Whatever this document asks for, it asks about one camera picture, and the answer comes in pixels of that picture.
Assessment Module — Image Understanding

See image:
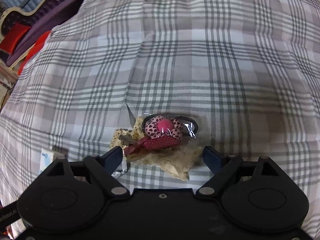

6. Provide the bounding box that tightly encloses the silver foil wrapper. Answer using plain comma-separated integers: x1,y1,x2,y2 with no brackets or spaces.
111,162,129,180

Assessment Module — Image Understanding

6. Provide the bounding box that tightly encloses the purple chaise sofa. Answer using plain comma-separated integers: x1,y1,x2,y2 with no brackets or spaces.
0,0,88,68

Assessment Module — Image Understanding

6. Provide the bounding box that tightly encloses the pink flower hair tie packet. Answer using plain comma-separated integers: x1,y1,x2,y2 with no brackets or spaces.
110,116,203,180

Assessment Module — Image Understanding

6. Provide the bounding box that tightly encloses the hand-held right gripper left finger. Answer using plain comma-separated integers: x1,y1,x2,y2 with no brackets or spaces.
44,146,130,196

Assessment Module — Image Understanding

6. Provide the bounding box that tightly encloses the grey plaid blanket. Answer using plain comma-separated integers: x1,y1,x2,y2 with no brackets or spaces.
0,0,320,232

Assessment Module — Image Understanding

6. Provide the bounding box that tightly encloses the red cloth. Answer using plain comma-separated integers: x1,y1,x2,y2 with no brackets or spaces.
17,30,52,76

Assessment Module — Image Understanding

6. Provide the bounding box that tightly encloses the red cushion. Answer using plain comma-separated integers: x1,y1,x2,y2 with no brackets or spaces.
0,23,32,55

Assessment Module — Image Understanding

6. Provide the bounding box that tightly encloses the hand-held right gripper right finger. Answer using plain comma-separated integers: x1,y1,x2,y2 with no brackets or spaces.
195,145,287,196

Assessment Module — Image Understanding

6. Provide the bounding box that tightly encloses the red polka dot bow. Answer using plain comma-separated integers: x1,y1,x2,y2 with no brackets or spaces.
124,136,180,157

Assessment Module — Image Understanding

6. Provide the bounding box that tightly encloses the blue and white tissue pack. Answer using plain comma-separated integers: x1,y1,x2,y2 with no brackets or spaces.
39,147,70,176

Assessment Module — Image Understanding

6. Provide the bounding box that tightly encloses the pink leopard flower hair tie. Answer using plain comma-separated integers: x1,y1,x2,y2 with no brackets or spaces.
141,114,199,143

